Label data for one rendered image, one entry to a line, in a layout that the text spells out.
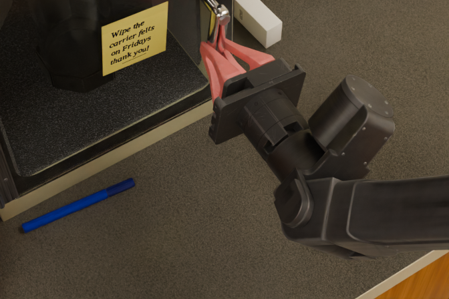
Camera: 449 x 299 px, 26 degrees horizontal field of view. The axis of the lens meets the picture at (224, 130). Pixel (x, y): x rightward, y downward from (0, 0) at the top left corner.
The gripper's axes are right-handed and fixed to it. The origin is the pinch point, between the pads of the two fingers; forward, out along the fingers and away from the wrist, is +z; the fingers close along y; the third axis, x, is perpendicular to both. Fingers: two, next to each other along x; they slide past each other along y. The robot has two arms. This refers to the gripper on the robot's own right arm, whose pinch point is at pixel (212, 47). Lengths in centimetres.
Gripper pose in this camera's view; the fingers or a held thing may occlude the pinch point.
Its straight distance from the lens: 102.6
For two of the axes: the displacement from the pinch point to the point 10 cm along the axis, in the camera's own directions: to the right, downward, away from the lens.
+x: -1.2, 5.9, 8.0
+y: -8.4, 3.7, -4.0
